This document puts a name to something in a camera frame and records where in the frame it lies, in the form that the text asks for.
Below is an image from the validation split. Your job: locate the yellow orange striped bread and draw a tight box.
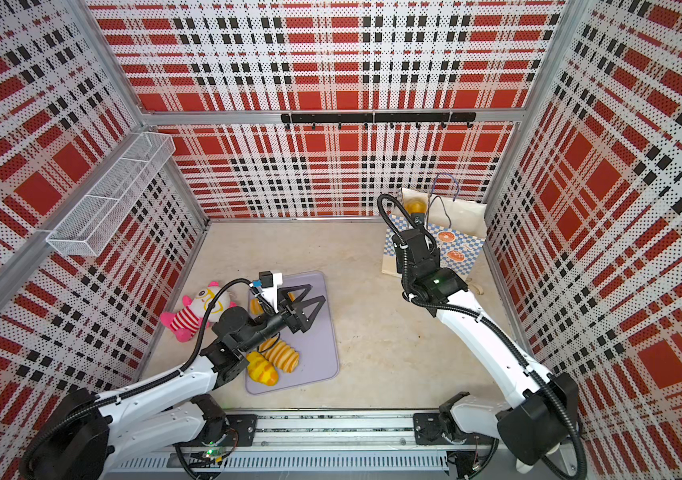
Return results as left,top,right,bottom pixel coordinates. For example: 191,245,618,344
247,351,279,387

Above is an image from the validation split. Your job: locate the steel tongs red handle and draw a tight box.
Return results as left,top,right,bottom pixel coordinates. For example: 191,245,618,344
409,212,426,230

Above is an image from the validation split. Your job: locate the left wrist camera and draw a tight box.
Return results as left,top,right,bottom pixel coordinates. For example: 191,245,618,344
250,271,283,315

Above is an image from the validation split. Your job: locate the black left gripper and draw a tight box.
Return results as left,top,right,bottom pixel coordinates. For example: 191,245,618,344
240,282,325,353

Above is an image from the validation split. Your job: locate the black wall hook rail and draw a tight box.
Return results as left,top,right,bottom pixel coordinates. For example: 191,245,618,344
280,111,477,128

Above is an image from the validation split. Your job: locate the ridged long bread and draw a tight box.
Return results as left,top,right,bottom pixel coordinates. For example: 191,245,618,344
249,298,265,317
258,338,300,373

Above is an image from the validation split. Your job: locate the striped croissant bread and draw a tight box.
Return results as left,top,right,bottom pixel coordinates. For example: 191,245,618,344
404,198,428,220

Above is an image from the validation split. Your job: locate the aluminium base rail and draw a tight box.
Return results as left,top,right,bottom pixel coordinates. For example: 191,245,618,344
100,409,570,480

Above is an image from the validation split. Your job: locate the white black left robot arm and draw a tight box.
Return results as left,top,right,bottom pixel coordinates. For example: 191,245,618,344
18,272,326,479

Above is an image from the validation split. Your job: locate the blue checkered paper bag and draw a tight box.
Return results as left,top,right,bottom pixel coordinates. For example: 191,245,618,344
395,173,487,278

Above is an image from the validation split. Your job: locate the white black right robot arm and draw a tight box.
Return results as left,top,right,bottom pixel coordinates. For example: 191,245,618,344
377,194,587,479

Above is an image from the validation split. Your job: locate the white wire mesh basket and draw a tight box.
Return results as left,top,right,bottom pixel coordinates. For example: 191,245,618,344
46,131,175,257

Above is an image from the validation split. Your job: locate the pink striped plush toy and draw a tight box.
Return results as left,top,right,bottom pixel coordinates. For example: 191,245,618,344
159,281,236,343

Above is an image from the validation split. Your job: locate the lavender plastic tray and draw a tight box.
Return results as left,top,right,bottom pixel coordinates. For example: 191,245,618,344
245,271,340,395

